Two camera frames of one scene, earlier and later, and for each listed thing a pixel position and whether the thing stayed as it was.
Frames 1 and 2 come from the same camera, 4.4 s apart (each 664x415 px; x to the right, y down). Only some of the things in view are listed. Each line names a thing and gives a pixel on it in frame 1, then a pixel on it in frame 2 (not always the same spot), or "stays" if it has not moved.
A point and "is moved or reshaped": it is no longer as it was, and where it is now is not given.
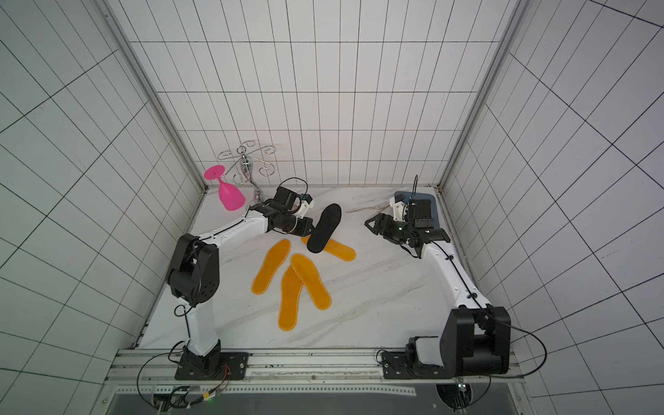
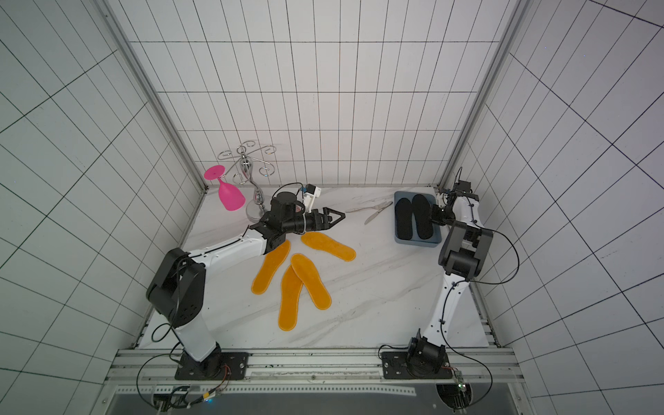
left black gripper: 307,223 -> 327,219
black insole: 325,228 is moved or reshaped
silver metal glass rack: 245,155 stays
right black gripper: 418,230 -> 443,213
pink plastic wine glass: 229,197 stays
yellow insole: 275,257 stays
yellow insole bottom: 290,287 stays
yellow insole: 309,276 stays
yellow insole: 336,248 stays
